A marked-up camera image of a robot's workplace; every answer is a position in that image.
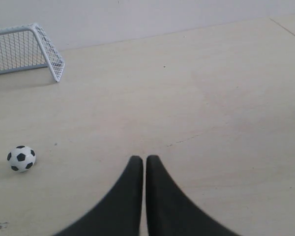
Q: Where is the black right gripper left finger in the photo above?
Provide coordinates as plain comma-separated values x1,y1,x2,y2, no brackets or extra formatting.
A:
56,155,144,236

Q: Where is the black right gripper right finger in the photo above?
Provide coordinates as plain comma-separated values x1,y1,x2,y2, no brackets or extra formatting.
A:
146,155,238,236

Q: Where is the black and white soccer ball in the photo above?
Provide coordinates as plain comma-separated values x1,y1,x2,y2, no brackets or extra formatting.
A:
7,146,36,173

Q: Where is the small white soccer goal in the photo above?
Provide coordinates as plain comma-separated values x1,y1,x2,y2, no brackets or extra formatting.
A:
0,23,65,83

